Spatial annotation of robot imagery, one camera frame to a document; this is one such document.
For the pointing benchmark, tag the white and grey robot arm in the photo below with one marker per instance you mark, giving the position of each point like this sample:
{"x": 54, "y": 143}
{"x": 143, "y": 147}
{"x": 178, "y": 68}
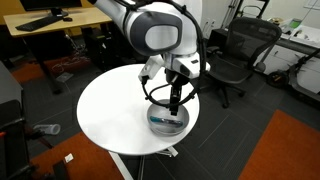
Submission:
{"x": 156, "y": 33}

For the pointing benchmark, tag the office desk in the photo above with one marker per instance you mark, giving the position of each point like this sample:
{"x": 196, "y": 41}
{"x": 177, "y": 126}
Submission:
{"x": 86, "y": 16}

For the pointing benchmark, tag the white table base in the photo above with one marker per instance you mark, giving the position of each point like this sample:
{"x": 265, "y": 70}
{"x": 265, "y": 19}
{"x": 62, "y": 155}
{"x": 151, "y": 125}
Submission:
{"x": 120, "y": 165}

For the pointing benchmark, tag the black computer keyboard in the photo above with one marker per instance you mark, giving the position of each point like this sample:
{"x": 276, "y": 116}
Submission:
{"x": 36, "y": 23}

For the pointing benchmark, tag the black kick scooter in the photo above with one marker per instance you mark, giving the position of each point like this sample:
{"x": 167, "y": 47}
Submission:
{"x": 300, "y": 78}

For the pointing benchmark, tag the small white floor tag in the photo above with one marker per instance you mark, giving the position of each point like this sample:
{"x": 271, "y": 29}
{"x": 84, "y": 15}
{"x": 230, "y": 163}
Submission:
{"x": 69, "y": 158}

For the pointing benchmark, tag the white cabinet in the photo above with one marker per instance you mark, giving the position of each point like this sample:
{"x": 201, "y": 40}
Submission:
{"x": 283, "y": 58}

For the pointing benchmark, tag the black mesh office chair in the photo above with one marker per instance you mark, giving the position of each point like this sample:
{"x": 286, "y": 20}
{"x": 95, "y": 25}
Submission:
{"x": 246, "y": 36}

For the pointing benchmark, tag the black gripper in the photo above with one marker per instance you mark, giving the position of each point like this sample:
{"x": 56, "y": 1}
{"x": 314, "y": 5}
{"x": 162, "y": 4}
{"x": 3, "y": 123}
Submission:
{"x": 175, "y": 79}

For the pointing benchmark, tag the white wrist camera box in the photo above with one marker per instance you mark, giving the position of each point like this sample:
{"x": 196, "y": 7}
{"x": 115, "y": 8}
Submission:
{"x": 151, "y": 68}

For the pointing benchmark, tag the black computer monitor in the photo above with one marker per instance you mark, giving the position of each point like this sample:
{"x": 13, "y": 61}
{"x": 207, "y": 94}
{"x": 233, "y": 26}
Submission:
{"x": 50, "y": 3}

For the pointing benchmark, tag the black computer tower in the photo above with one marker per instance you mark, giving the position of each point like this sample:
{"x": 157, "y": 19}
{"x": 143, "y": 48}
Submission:
{"x": 96, "y": 46}

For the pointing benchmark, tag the grey round bowl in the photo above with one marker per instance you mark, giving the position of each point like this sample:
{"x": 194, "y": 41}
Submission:
{"x": 166, "y": 129}

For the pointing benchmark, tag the black robot mounting stand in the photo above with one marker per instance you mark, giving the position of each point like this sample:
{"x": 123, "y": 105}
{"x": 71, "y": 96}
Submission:
{"x": 10, "y": 86}

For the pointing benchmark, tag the teal and black marker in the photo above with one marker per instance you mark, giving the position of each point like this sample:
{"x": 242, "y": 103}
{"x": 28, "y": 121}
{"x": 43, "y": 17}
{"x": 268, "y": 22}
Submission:
{"x": 158, "y": 119}

